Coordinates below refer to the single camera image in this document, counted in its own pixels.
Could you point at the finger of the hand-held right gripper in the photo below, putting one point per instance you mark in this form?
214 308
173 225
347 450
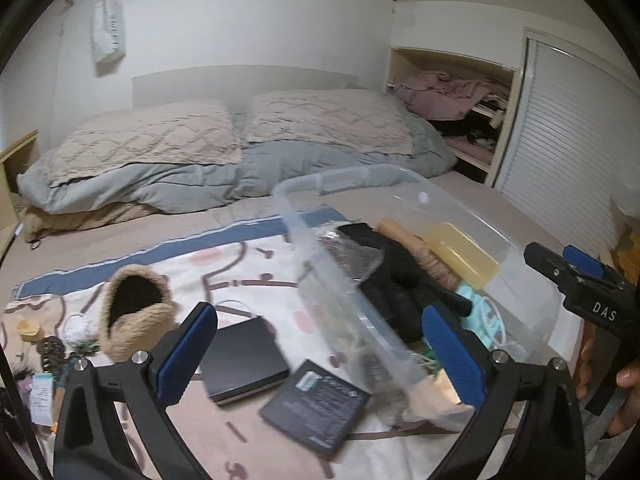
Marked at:
582 259
550 260

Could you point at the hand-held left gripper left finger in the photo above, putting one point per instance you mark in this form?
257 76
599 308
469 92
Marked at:
187 355

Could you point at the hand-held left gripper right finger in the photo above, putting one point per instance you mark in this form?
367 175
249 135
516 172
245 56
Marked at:
455 355

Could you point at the clear plastic storage box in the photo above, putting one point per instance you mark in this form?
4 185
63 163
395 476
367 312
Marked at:
525 280

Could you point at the black glove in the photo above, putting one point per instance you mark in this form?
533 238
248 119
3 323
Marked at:
395 280

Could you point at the clear bag of hair accessories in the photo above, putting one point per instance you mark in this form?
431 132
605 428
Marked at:
350 255

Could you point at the person's right hand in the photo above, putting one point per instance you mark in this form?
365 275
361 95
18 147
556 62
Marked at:
630 385

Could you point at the teal face mask pack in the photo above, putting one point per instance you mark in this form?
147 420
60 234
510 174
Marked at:
480 310

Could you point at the black box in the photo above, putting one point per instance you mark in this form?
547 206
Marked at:
245 360

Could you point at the beige fleece pouch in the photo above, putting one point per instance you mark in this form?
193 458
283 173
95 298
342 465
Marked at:
125 345

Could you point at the yellow plastic brush case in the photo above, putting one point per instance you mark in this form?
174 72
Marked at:
465 255

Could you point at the grey white scrunchie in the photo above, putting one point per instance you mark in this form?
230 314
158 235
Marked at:
77 334

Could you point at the white louvered door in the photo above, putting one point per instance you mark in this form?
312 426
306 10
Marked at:
565 135

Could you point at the beige bed sheet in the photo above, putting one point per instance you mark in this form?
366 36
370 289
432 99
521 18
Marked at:
150 235

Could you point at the dark flat package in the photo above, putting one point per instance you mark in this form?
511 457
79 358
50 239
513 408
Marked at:
315 405

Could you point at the brown hair claw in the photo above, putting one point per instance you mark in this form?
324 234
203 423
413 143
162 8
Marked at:
50 352

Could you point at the white mask packet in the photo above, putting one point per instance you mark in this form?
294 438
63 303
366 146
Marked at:
42 395

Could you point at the dark clothes pile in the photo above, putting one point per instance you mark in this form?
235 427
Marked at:
465 130

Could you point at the oval wooden box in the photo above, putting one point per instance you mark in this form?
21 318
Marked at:
27 330

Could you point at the beige fleece blanket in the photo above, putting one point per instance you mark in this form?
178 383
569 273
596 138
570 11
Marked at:
90 217

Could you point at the grey duvet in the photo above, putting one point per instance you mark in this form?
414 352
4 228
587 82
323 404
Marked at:
200 185

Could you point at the pink clothes pile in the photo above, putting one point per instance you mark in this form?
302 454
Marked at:
440 92

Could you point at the beige textured pillow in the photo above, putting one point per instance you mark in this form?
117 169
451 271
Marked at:
150 135
325 115

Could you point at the cream closet shelf niche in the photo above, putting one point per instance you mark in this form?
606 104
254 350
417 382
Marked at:
400 62

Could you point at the wooden bedside shelf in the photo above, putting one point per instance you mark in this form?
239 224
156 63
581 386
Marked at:
20 160

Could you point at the white hanging bag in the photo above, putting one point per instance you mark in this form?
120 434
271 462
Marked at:
107 30

